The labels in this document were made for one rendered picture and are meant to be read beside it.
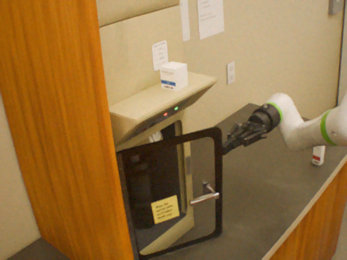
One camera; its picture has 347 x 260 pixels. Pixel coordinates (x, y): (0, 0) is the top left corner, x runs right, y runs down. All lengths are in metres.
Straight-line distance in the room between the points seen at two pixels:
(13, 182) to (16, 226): 0.17
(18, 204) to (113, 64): 0.69
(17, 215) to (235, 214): 0.79
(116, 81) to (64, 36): 0.21
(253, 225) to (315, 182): 0.38
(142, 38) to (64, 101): 0.26
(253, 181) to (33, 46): 1.07
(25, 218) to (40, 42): 0.74
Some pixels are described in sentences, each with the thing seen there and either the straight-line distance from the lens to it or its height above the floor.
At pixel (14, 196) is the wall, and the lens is 1.49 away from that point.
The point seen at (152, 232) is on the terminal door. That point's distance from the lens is 1.26.
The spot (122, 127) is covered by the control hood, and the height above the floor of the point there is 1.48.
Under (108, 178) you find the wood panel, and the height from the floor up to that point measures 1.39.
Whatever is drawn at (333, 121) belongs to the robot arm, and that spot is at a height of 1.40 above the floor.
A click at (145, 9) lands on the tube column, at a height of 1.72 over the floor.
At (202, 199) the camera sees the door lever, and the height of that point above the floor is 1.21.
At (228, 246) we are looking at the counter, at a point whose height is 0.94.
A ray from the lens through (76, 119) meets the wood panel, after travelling 0.99.
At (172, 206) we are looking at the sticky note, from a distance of 1.23.
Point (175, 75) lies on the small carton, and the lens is 1.08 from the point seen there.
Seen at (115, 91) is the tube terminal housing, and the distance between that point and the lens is 1.05.
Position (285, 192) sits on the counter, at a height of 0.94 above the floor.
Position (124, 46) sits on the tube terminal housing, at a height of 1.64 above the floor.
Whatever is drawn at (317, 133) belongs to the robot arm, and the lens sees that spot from 1.32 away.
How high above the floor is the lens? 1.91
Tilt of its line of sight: 28 degrees down
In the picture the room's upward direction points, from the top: 4 degrees counter-clockwise
